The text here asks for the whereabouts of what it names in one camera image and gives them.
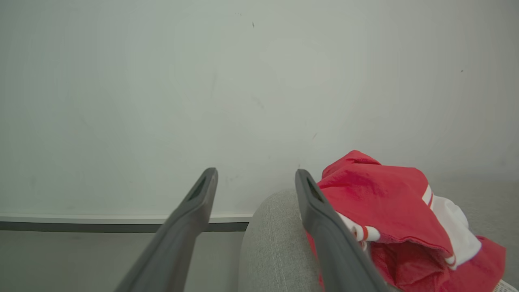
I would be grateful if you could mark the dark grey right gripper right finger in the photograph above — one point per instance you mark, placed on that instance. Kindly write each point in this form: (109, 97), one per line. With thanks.
(338, 255)

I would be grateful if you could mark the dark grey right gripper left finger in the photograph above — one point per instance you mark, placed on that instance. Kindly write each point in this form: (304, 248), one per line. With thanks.
(174, 243)

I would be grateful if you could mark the red basketball jersey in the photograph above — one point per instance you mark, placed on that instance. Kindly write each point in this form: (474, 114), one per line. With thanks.
(385, 190)

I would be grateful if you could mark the white laundry basket beige rim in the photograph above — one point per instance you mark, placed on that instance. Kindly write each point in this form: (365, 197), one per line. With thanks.
(507, 287)

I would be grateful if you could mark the light grey fabric sofa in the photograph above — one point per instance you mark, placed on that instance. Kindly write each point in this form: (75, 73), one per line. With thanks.
(275, 243)

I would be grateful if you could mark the grey and white baseboard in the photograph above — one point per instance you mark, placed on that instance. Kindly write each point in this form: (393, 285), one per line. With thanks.
(81, 223)

